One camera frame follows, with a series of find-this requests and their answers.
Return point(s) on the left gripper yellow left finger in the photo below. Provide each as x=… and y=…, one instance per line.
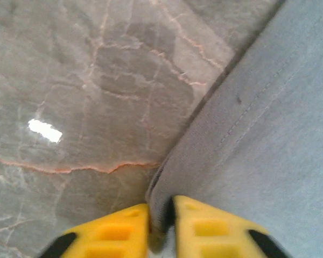
x=110, y=236

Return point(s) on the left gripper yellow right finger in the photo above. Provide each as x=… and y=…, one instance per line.
x=212, y=236

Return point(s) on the grey t-shirt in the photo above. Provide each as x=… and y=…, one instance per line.
x=258, y=134

